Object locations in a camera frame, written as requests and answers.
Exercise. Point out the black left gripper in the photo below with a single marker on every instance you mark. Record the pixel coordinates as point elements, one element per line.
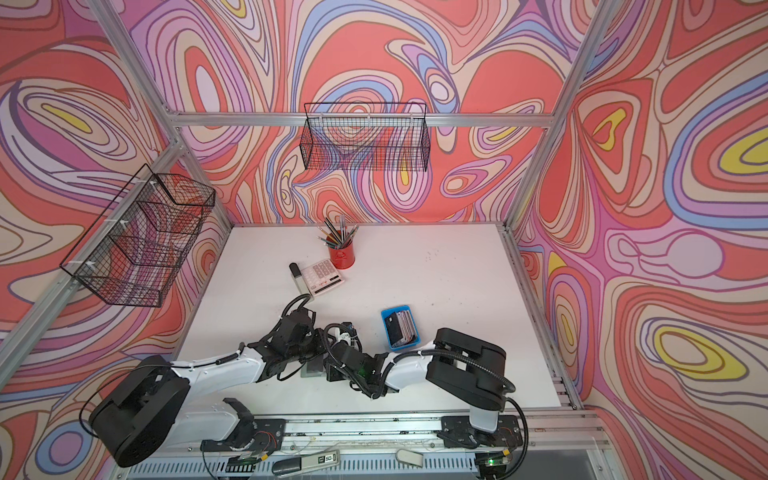
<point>320,338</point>

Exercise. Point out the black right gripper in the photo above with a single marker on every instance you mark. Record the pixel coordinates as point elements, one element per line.
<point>333,373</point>

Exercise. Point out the green card holder wallet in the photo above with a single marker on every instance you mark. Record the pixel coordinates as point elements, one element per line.
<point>313,368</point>

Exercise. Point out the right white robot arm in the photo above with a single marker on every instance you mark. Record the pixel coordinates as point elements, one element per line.
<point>469,369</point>

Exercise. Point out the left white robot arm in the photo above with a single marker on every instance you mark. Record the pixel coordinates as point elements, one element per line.
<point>154,405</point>

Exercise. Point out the blue plastic card tray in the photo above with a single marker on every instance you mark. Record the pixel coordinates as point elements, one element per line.
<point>386,312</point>

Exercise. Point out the stack of credit cards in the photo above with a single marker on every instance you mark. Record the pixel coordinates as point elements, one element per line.
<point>401,329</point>

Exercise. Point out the grey stapler black tip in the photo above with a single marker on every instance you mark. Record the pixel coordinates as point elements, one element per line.
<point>299,280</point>

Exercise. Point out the pink calculator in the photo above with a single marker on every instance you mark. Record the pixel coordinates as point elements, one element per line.
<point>321,277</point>

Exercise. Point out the red metal pen cup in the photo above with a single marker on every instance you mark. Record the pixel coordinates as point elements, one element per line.
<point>342,256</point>

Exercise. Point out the small grey oval object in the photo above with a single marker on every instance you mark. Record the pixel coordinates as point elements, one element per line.
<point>410,458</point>

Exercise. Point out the pens and pencils bunch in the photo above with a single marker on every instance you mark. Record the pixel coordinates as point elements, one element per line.
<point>338,236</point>

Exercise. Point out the grey remote device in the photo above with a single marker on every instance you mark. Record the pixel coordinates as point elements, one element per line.
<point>299,465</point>

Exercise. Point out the black wire basket left wall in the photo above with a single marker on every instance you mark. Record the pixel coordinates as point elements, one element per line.
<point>133,253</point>

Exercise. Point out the black wire basket wall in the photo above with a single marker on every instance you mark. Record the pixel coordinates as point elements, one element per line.
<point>133,253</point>
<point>365,136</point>

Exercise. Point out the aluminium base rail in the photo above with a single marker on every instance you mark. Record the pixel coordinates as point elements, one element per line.
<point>360,432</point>

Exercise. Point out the black wire basket back wall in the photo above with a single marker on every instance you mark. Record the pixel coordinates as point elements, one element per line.
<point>365,136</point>

